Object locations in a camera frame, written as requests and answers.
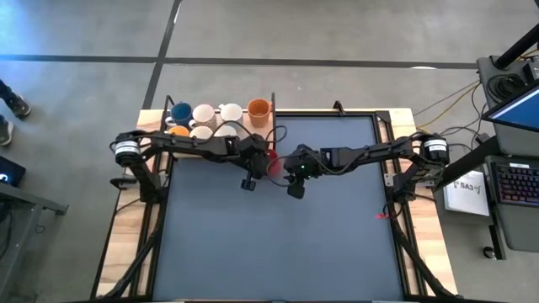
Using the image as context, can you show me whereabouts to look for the beige diamond-pattern mug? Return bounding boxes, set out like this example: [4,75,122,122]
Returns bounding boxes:
[188,104,218,130]

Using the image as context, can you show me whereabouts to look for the red and white mug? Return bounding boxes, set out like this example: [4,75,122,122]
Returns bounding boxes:
[267,150,283,178]

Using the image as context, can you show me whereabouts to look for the person's shoes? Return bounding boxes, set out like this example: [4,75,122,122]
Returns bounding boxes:
[0,78,33,147]

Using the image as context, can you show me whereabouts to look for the black electronic device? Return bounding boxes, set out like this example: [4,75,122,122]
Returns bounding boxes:
[0,155,27,189]

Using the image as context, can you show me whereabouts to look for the black aluminium table frame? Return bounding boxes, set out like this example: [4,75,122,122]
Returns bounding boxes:
[90,109,464,303]

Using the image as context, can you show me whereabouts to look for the grey equipment cart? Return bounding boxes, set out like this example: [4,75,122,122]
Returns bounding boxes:
[475,53,539,253]

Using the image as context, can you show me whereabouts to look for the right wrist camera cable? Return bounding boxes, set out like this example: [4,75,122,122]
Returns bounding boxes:
[266,154,296,189]

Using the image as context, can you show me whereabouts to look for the coiled black cable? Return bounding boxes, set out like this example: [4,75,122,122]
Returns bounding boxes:
[487,73,527,100]

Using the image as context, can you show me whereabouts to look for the open laptop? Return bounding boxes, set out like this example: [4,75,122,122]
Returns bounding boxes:
[482,83,539,134]

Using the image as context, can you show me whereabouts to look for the black pole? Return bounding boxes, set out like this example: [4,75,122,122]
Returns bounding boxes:
[494,24,539,71]

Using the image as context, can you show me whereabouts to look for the grey desk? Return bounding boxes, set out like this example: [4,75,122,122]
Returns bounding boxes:
[0,180,69,303]

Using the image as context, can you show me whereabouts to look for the backlit keyboard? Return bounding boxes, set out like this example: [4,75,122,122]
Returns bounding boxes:
[489,162,539,208]

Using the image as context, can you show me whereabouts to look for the white mug green leaf pattern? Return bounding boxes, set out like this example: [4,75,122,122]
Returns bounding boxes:
[217,103,244,125]

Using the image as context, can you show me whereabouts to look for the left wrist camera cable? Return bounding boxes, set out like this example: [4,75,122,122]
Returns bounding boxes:
[264,124,289,148]

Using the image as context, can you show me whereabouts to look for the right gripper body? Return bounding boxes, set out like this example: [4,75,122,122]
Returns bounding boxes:
[284,143,323,189]

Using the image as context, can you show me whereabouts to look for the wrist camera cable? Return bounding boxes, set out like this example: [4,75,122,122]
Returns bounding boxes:
[264,124,289,148]
[266,154,296,189]

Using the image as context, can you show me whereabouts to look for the yellow cable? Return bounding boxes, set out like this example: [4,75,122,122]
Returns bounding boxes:
[414,82,482,130]

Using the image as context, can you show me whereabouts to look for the black support beam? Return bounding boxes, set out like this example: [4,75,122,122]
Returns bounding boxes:
[433,135,503,191]

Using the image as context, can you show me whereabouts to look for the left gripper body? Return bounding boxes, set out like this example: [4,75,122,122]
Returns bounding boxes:
[237,136,273,181]

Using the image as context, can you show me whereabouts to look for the orange faceted mug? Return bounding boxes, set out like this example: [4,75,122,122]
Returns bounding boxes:
[247,98,272,129]

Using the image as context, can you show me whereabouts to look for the dark blue mug white handle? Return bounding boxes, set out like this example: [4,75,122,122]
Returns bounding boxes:
[165,102,195,129]

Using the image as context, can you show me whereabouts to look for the white paper sheet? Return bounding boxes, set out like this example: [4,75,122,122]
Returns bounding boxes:
[443,169,492,217]

